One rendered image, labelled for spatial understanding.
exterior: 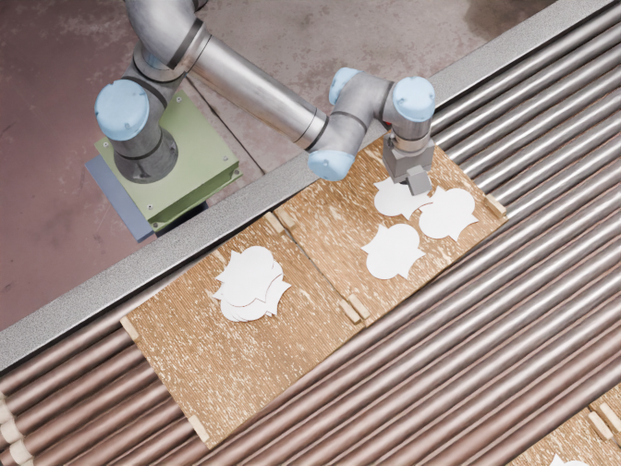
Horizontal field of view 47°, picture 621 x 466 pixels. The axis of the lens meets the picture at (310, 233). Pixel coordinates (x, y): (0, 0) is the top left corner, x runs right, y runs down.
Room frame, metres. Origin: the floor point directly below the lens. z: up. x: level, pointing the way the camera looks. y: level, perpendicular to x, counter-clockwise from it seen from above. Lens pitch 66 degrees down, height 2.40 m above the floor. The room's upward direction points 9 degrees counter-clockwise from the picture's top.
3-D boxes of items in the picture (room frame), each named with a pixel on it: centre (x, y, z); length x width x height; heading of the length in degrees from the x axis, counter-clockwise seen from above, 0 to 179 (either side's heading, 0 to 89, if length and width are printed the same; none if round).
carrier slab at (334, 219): (0.67, -0.18, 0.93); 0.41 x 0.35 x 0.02; 119
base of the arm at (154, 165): (0.92, 0.36, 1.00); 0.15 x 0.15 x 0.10
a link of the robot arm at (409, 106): (0.72, -0.22, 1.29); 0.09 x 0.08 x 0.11; 59
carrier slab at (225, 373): (0.47, 0.18, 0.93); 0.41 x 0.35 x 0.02; 120
